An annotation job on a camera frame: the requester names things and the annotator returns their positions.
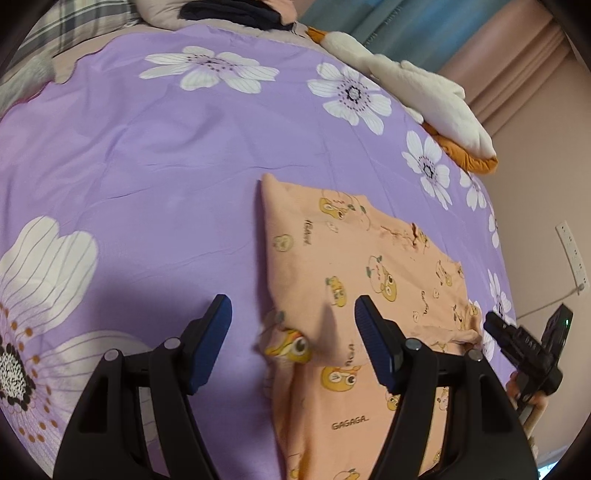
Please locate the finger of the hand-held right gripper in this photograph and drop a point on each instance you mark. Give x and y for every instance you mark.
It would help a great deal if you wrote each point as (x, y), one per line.
(501, 331)

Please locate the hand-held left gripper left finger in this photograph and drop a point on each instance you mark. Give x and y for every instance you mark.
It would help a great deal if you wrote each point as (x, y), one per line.
(210, 341)

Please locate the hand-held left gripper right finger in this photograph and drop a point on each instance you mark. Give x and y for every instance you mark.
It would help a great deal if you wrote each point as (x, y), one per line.
(374, 341)

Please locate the orange printed baby shirt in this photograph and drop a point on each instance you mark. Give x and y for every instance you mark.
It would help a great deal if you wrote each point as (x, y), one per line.
(323, 258)

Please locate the dark navy folded clothes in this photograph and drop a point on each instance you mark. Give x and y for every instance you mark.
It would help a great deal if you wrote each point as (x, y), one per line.
(231, 14)

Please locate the person's right hand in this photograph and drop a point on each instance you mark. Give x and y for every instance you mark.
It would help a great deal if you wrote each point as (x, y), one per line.
(513, 388)

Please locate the white power strip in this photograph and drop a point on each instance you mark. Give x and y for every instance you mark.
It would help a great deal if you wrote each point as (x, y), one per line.
(571, 258)

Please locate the orange plush toy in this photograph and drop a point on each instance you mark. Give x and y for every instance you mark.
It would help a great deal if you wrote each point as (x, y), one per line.
(466, 160)

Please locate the purple floral blanket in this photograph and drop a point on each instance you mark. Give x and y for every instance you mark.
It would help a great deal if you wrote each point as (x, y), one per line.
(161, 161)

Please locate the white goose plush toy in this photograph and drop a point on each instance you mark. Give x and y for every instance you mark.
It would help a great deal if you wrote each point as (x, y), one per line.
(438, 106)

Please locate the pink curtain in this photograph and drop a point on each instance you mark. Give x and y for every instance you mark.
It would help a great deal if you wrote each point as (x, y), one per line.
(517, 69)

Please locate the blue curtain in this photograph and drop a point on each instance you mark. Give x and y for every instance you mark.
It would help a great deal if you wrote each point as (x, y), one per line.
(415, 32)

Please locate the grey pillow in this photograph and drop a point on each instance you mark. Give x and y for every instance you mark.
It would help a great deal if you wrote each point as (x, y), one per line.
(157, 9)

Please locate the pink folded garment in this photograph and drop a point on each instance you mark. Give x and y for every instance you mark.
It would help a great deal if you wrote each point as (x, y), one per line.
(284, 9)

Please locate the plaid pillow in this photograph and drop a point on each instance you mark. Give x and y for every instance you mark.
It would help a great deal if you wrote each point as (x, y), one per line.
(69, 27)

